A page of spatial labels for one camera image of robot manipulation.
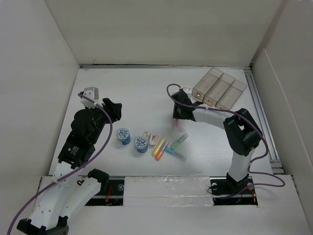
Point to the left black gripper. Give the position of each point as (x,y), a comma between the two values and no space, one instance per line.
(115,111)

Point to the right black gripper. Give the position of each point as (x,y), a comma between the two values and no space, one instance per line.
(176,113)

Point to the pink highlighter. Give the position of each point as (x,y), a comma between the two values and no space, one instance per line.
(177,125)

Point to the green highlighter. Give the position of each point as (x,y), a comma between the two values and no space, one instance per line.
(179,141)

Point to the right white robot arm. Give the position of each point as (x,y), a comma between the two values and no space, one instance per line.
(242,133)

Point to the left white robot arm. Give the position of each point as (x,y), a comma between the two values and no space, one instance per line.
(61,199)

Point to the left blue slime jar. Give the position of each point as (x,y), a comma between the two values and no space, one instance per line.
(123,136)

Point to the blue slime jar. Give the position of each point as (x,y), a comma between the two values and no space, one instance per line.
(123,136)
(141,144)

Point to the left clear organizer bin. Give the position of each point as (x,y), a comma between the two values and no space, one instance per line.
(206,83)

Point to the clear organizer bin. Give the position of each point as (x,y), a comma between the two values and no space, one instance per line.
(206,83)
(219,88)
(231,95)

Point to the pink mini stapler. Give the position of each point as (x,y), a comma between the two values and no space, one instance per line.
(153,139)

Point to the blue highlighter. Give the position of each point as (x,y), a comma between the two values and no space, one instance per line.
(176,154)

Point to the yellow highlighter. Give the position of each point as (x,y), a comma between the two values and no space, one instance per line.
(158,147)

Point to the right blue slime jar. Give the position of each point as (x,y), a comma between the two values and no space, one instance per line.
(141,144)

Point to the orange highlighter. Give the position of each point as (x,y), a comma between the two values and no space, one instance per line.
(161,151)

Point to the middle clear organizer bin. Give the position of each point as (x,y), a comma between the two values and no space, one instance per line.
(219,88)

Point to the right clear organizer bin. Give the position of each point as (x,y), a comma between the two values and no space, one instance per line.
(231,95)

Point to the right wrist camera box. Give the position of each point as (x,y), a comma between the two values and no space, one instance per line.
(187,90)

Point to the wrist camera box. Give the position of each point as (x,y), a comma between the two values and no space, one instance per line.
(187,90)
(91,93)

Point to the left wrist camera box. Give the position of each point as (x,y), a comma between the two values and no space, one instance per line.
(91,93)

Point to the aluminium rail back edge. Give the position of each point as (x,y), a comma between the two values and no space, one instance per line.
(135,66)

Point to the front black mounting rail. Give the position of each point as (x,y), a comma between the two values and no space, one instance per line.
(114,195)

